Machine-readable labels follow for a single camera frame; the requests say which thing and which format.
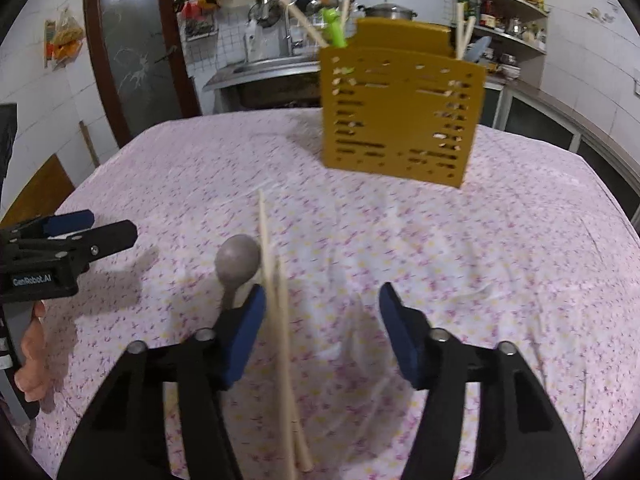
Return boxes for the grey metal spoon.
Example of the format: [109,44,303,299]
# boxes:
[215,234,262,311]

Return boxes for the green handled peeler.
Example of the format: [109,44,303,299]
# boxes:
[321,8,347,48]

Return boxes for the blue plastic rice spoon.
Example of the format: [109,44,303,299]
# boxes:
[462,36,491,63]

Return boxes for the person's left hand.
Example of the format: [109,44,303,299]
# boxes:
[14,301,50,402]

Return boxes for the dark glass door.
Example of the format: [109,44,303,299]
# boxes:
[84,0,201,148]

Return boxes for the long wooden chopstick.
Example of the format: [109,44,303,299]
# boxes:
[258,190,297,479]

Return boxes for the corner wall shelf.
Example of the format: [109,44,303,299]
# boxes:
[458,0,548,61]

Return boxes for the yellow perforated utensil holder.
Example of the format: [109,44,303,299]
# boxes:
[318,18,486,188]

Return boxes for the steel cooking pot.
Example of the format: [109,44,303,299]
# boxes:
[357,2,416,21]

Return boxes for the steel kitchen sink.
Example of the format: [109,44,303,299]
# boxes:
[203,54,320,91]

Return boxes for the floral pink tablecloth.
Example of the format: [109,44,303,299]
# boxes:
[32,110,639,479]

